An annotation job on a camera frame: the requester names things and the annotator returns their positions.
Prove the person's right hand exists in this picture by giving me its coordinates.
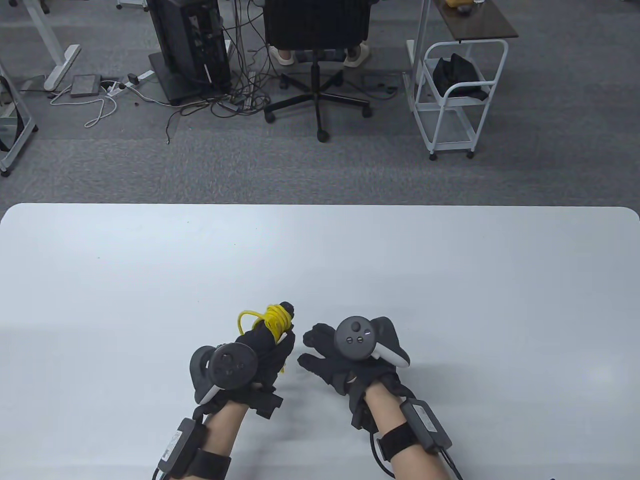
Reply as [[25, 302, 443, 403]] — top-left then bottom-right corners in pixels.
[[297, 322, 408, 406]]

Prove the person's left hand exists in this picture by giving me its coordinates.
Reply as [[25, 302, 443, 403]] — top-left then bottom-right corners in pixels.
[[232, 301, 297, 396]]

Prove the yellow rope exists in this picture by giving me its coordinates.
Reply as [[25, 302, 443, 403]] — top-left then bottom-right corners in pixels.
[[237, 304, 296, 375]]

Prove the person's left forearm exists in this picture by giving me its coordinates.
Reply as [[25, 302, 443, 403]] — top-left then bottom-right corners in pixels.
[[170, 400, 251, 480]]

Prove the black right forearm sensor box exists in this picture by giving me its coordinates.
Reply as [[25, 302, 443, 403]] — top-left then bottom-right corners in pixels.
[[400, 400, 453, 455]]

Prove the person's right forearm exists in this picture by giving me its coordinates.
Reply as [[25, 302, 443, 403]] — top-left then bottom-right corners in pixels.
[[365, 385, 451, 480]]

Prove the black left forearm sensor box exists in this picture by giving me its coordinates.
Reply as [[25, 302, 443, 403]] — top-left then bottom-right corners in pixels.
[[156, 417, 206, 473]]

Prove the grey right hand controller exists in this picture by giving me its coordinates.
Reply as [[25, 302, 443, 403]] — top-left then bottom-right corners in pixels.
[[334, 315, 411, 368]]

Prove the grey hand controller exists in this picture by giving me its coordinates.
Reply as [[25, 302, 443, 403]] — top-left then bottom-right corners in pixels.
[[334, 315, 411, 368], [189, 342, 258, 406]]

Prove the grey left hand controller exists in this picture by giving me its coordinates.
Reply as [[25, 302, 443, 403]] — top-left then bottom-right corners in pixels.
[[189, 342, 258, 406]]

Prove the white rolling cart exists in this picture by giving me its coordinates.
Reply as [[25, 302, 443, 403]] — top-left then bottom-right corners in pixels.
[[406, 39, 510, 162]]

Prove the black flat floor stand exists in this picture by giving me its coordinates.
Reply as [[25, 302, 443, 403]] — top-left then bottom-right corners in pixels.
[[148, 50, 233, 107]]

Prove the white power strip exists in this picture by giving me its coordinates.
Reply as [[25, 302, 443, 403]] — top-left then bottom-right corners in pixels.
[[107, 70, 156, 96]]

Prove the black bag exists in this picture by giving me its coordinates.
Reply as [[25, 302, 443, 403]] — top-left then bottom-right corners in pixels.
[[432, 53, 493, 102]]

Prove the grey flat box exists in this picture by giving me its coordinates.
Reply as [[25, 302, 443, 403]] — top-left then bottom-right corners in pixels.
[[70, 75, 102, 98]]

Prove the black computer tower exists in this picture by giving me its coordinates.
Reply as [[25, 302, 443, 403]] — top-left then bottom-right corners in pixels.
[[147, 0, 232, 93]]

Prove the black office chair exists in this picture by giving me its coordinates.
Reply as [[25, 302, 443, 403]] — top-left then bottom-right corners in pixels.
[[262, 0, 373, 143]]

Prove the brown top side table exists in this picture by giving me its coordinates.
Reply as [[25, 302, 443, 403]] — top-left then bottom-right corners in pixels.
[[404, 0, 520, 112]]

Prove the white desk leg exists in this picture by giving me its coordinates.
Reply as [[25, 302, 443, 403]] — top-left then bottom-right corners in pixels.
[[20, 0, 82, 92]]

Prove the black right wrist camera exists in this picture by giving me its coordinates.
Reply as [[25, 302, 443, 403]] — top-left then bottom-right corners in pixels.
[[350, 395, 376, 433]]

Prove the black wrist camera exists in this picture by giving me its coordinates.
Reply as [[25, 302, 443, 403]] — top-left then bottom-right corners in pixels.
[[350, 395, 376, 433], [250, 390, 284, 420]]

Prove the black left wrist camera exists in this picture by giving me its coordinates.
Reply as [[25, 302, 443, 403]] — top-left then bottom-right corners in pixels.
[[250, 390, 284, 420]]

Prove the black right forearm strap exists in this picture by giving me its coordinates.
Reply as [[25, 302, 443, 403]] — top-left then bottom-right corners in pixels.
[[376, 424, 421, 460]]

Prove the black forearm strap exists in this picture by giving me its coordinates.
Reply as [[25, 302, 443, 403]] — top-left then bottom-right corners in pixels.
[[376, 424, 421, 460], [187, 449, 232, 480]]

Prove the black left forearm strap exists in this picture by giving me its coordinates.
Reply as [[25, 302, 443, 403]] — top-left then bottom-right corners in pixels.
[[187, 449, 232, 480]]

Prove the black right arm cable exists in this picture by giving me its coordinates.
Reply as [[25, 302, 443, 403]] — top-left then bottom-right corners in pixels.
[[440, 450, 463, 480]]

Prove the black cable bundle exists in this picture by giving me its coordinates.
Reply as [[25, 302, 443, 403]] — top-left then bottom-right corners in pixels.
[[165, 0, 281, 146]]

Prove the black floor cable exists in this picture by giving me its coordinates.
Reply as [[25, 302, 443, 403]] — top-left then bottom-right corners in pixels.
[[362, 75, 401, 96]]

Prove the white floor cable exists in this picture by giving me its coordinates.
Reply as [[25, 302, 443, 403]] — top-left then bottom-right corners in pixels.
[[49, 82, 118, 128]]

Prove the white metal frame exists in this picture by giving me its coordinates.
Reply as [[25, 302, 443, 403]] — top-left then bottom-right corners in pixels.
[[0, 60, 40, 177]]

